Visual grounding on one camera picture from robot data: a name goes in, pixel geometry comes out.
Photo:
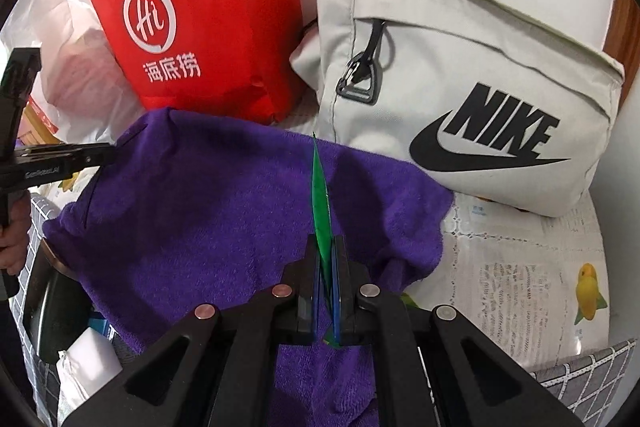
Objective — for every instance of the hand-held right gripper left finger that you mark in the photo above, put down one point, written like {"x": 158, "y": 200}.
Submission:
{"x": 312, "y": 302}

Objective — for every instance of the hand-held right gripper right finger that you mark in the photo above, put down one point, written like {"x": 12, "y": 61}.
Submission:
{"x": 339, "y": 307}

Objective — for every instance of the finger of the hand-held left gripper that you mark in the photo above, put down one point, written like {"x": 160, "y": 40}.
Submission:
{"x": 75, "y": 154}

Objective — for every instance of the green packet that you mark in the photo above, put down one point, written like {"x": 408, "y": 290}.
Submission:
{"x": 320, "y": 197}

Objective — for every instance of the purple towel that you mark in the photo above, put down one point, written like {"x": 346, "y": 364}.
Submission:
{"x": 200, "y": 207}

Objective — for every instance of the person's left hand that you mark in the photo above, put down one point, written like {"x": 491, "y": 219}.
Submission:
{"x": 12, "y": 247}

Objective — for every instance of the small red printed packet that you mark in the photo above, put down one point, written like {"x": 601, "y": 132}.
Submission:
{"x": 40, "y": 122}

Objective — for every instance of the white plastic shopping bag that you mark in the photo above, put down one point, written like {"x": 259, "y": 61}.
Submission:
{"x": 75, "y": 57}

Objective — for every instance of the dark green tin box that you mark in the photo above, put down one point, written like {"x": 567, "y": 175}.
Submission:
{"x": 55, "y": 307}

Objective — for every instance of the blue cardboard box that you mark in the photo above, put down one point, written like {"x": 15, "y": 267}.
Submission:
{"x": 99, "y": 324}

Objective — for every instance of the fruit printed bed sheet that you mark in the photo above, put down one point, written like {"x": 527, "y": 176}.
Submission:
{"x": 525, "y": 267}

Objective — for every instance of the red paper bag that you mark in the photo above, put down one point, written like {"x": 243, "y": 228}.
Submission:
{"x": 210, "y": 7}

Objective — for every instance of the grey checked blanket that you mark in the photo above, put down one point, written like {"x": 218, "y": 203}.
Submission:
{"x": 590, "y": 372}

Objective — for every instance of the grey fabric bag black logo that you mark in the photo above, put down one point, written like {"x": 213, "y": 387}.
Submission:
{"x": 425, "y": 57}

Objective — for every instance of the wooden bed frame trim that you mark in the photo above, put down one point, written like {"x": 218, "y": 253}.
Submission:
{"x": 627, "y": 32}

